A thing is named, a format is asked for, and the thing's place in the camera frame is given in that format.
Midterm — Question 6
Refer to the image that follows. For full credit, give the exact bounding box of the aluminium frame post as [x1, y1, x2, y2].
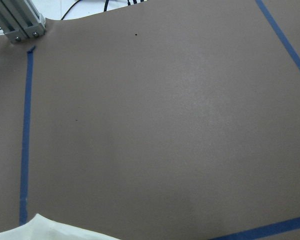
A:
[0, 0, 46, 44]

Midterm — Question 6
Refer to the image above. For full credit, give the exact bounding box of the white long-sleeve printed shirt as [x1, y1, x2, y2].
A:
[0, 213, 115, 240]

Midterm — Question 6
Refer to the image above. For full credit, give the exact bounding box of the black pendant cable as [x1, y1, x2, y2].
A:
[59, 0, 81, 21]

